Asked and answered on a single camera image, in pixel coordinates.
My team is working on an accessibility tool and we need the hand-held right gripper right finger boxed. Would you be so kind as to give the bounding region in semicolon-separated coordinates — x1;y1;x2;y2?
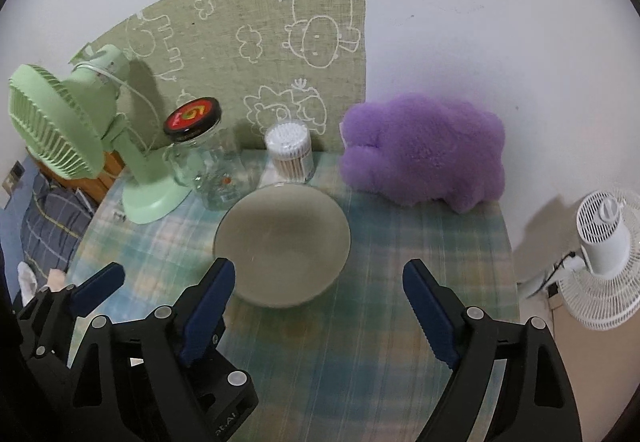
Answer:
402;259;583;442

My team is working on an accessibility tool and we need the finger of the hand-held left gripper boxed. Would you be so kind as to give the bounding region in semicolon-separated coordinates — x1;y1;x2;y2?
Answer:
15;263;126;365
200;362;259;442

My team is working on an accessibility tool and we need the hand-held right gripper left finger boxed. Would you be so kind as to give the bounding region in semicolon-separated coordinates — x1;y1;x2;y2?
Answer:
67;258;236;442

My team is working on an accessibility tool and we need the blue floral bowl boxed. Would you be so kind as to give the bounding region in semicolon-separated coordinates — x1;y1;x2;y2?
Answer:
213;183;351;309

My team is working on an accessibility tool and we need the white cloth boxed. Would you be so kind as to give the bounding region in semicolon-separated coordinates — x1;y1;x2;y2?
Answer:
17;262;41;303

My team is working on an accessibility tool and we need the blue plaid bedding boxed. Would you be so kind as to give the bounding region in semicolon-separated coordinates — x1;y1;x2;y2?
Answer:
20;162;101;273

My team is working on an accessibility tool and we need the plaid tablecloth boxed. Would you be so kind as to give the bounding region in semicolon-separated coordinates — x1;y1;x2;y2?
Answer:
65;149;521;442

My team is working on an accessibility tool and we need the glass jar with lid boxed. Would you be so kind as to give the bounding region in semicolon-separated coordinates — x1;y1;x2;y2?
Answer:
164;97;246;211

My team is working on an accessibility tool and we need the purple plush toy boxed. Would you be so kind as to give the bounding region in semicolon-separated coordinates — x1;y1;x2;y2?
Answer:
339;92;507;215

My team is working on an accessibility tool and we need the green desk fan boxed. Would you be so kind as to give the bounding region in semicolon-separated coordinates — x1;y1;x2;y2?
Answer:
8;44;193;225

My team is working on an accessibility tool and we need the cotton swab container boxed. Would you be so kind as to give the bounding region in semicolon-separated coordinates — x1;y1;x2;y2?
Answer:
264;120;317;185

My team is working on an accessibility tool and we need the white standing fan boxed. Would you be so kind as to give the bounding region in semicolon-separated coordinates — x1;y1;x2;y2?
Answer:
520;190;640;332

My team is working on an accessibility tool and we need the wooden furniture frame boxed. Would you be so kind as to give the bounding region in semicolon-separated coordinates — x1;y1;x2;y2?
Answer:
25;147;126;203

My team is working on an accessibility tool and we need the wall socket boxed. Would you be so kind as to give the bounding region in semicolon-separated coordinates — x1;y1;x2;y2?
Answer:
2;162;25;195

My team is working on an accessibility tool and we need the black fan cable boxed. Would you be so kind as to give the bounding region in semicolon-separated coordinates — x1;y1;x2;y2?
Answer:
542;249;586;297

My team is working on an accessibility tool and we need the white fan cable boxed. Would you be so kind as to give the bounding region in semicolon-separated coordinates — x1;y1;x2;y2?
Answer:
75;63;151;153

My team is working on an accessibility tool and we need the green printed wall cloth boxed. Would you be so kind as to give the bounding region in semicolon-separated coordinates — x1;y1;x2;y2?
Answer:
80;0;369;155

